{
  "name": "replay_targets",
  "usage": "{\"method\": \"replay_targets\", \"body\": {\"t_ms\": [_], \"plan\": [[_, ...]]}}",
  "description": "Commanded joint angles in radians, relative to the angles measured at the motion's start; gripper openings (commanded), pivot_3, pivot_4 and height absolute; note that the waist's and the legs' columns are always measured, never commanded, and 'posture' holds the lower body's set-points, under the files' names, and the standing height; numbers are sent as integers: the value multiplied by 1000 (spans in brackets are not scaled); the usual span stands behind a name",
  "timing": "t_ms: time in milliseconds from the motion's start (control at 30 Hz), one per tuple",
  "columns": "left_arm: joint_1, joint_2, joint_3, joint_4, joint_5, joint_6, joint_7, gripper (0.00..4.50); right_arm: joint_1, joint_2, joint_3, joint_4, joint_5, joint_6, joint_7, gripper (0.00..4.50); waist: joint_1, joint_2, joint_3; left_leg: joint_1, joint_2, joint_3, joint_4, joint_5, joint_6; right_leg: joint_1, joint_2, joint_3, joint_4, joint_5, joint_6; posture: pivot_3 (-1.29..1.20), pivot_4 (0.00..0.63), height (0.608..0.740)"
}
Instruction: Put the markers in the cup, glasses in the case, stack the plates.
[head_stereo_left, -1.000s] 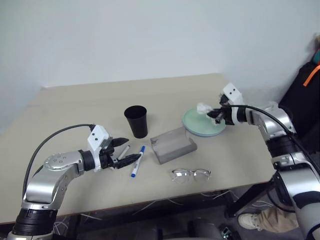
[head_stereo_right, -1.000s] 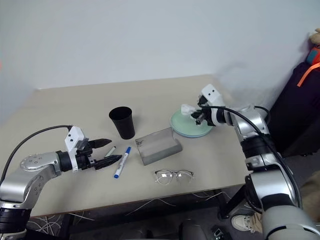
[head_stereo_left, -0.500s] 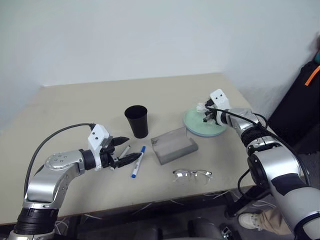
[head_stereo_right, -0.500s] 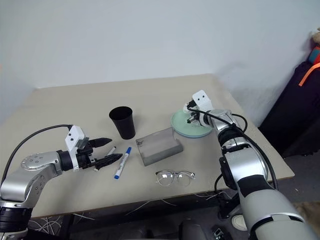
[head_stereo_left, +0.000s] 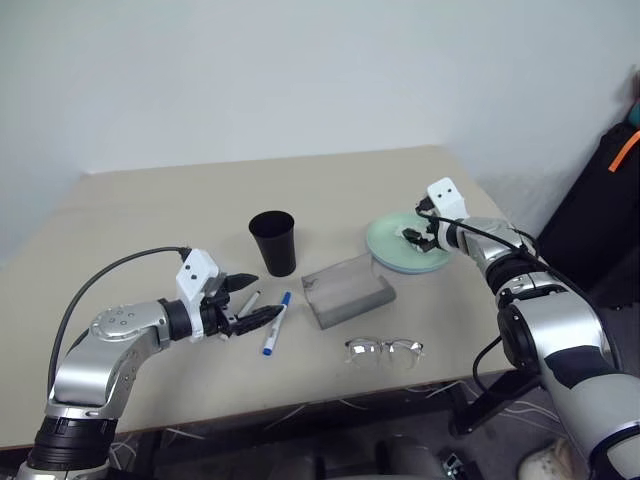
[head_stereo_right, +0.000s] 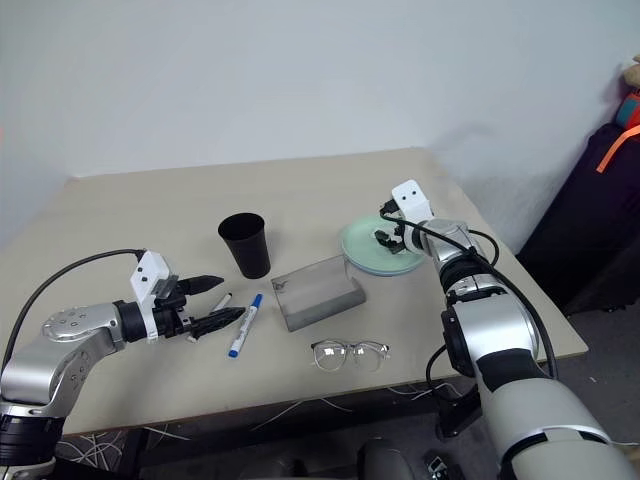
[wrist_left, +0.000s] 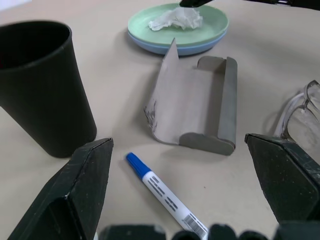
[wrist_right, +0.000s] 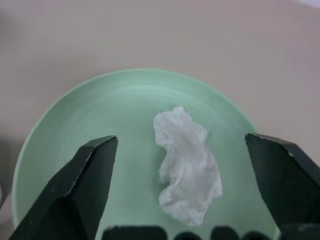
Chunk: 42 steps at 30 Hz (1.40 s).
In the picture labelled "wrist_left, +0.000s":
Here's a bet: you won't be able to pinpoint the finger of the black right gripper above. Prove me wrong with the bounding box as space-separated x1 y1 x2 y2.
179 0 214 8

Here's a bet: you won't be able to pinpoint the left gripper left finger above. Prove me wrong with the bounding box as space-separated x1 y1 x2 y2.
7 137 114 240

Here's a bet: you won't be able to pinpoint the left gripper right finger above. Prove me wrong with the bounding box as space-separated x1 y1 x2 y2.
244 133 320 224

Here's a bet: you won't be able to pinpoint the white tissue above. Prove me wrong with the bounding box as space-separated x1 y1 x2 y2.
148 6 204 32

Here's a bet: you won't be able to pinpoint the black plastic cup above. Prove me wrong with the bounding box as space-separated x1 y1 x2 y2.
0 21 98 159

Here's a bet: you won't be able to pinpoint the grey open glasses case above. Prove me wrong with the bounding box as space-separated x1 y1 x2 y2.
143 37 238 156

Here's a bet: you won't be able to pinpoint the green plate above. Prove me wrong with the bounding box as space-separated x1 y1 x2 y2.
127 3 230 48

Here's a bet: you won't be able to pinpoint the blue plate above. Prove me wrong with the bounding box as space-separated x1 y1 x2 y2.
128 29 229 56

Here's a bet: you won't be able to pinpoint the blue capped white marker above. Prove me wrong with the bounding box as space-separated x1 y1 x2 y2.
125 152 210 237

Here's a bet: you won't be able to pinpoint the dark object at edge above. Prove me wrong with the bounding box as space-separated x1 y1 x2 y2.
271 0 320 11

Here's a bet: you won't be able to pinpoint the clear frame glasses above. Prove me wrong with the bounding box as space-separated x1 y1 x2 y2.
273 79 320 148

